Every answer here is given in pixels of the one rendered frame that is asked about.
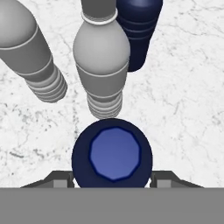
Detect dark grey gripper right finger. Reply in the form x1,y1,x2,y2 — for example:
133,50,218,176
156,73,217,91
150,170,205,189

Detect dark blue bottle with cap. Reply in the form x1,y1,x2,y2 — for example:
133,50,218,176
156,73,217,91
71,117,153,189

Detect grey plastic bottle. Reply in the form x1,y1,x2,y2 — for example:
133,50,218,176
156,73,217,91
0,0,68,104
72,0,131,121

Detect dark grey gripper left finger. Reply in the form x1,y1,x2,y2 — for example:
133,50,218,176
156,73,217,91
20,170,75,189

